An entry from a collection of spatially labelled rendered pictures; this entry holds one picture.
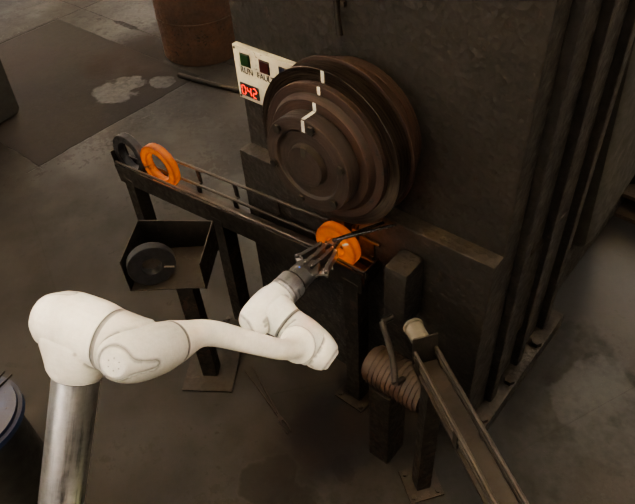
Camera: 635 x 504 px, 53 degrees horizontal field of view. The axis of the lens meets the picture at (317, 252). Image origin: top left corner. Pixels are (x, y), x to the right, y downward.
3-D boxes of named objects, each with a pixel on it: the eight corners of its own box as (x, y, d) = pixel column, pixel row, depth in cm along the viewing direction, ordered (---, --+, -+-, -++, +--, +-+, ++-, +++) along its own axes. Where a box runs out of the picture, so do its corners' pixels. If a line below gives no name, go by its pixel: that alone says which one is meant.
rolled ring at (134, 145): (133, 140, 246) (140, 136, 247) (106, 132, 256) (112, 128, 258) (149, 180, 257) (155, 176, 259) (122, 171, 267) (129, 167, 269)
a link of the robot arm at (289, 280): (295, 310, 183) (308, 297, 186) (292, 290, 177) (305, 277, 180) (272, 296, 188) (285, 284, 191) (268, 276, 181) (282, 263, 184)
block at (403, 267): (401, 298, 203) (404, 244, 187) (422, 310, 200) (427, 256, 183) (381, 319, 198) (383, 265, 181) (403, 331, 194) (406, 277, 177)
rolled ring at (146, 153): (170, 196, 253) (175, 191, 255) (178, 171, 238) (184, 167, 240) (137, 164, 254) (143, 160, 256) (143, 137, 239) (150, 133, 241)
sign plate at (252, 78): (244, 93, 204) (236, 40, 192) (305, 118, 191) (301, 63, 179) (239, 96, 203) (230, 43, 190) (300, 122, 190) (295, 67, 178)
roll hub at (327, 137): (283, 180, 184) (273, 95, 164) (360, 217, 170) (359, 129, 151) (270, 190, 181) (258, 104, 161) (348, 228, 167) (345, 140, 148)
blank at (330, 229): (341, 263, 205) (334, 269, 204) (314, 225, 202) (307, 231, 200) (370, 257, 193) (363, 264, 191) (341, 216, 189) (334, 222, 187)
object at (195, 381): (181, 349, 265) (137, 219, 215) (242, 351, 262) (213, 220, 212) (169, 390, 250) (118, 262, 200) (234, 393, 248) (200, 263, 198)
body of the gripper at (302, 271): (285, 283, 190) (305, 264, 194) (307, 295, 186) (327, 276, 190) (282, 266, 184) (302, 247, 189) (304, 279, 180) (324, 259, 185)
